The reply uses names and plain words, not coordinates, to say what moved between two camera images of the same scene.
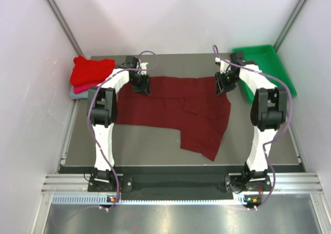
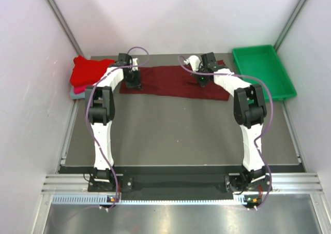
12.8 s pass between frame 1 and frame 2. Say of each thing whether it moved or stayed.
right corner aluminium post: stayed
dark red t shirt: moved
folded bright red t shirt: stayed
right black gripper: moved
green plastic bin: stayed
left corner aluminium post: stayed
